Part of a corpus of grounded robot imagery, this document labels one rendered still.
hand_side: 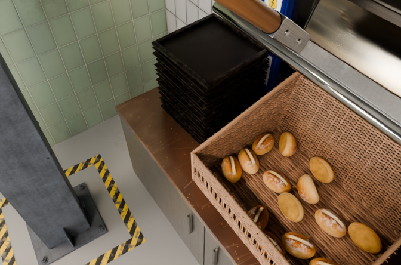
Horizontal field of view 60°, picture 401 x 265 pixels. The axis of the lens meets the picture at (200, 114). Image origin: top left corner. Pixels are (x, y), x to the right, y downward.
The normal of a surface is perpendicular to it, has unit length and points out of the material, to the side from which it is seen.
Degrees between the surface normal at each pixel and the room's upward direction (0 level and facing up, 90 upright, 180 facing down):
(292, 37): 90
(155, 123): 0
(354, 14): 70
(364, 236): 46
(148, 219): 0
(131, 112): 0
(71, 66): 90
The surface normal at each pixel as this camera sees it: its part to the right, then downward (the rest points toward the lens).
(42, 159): 0.53, 0.63
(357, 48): -0.76, 0.18
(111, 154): 0.00, -0.67
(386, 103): -0.62, -0.11
